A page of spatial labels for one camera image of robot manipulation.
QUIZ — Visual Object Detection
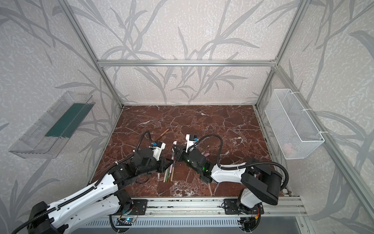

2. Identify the pink pen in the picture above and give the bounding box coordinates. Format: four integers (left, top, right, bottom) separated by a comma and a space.
171, 152, 175, 169

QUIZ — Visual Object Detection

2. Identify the tan pen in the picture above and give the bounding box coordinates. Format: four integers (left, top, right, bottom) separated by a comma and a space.
170, 166, 175, 181

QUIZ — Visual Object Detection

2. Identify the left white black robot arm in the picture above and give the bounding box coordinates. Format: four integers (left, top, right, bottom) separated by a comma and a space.
13, 148, 173, 234

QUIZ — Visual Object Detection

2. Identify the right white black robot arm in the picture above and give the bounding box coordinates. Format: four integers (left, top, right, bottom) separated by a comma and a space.
173, 145, 289, 208

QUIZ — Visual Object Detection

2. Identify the dark green pen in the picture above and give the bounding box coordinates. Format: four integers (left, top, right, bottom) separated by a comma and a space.
165, 167, 171, 182

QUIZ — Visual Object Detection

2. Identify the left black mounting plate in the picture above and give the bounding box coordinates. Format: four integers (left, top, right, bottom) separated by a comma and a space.
117, 199, 148, 215

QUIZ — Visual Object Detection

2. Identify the black mounting plate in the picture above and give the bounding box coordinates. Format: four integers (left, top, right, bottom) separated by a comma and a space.
222, 199, 265, 215
117, 199, 148, 215

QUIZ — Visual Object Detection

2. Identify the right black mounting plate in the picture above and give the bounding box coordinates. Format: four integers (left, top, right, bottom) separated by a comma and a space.
222, 199, 265, 215

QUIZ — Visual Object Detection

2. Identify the green circuit board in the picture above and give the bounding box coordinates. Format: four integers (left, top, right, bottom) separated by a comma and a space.
116, 217, 137, 226

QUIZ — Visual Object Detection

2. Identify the pink item in basket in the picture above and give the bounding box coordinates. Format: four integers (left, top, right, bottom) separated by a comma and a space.
283, 143, 295, 157

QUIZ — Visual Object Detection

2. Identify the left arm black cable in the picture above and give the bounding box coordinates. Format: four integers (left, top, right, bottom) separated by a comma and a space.
11, 130, 154, 234

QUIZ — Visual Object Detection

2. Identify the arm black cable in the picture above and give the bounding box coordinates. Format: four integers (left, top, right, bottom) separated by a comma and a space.
11, 130, 154, 234
194, 134, 290, 191

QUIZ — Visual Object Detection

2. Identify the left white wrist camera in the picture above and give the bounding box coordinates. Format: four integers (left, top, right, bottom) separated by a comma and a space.
150, 141, 166, 161

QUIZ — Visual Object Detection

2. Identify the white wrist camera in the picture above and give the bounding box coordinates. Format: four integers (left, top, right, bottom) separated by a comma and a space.
186, 134, 198, 153
150, 141, 166, 161

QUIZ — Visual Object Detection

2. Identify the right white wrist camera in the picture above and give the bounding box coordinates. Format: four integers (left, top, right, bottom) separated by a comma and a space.
186, 134, 198, 153

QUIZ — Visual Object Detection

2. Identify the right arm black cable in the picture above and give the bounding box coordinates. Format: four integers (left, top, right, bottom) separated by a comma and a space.
194, 134, 290, 191

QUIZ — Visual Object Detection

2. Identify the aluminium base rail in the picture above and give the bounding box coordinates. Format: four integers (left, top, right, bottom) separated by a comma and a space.
61, 196, 307, 218

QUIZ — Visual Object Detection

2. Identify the clear plastic wall tray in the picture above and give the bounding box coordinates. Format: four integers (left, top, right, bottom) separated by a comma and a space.
9, 91, 95, 159

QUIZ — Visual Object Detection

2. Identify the white wire mesh basket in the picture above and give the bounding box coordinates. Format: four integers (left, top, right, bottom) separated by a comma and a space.
265, 89, 325, 160

